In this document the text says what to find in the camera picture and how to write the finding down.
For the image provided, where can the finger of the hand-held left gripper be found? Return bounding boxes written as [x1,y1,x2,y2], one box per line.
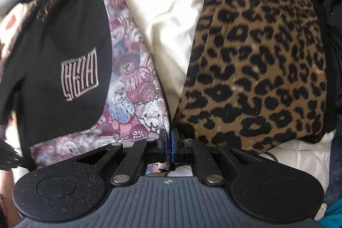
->
[0,138,23,171]

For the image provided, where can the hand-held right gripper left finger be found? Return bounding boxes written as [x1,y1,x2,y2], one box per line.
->
[75,129,171,186]

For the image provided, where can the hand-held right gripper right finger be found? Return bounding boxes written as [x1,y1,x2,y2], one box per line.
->
[171,130,265,187]

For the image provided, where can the bear-print black shorts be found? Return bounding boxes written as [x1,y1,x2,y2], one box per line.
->
[0,0,173,174]

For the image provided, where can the leopard print garment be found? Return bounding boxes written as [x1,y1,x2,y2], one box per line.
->
[174,0,337,154]

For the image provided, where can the white printed blanket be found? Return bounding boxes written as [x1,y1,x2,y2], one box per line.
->
[0,0,334,191]

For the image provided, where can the teal garment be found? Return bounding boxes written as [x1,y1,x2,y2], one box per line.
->
[324,204,342,228]

